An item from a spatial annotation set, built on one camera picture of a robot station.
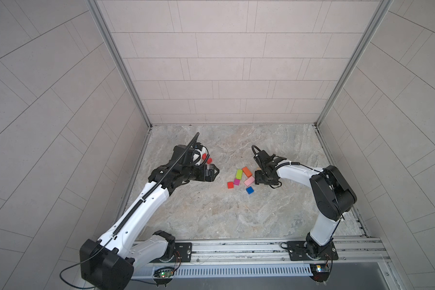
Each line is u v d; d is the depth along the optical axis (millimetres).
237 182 916
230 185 911
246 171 942
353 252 726
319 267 690
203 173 639
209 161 993
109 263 350
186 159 569
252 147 796
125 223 406
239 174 938
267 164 708
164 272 642
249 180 907
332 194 481
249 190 887
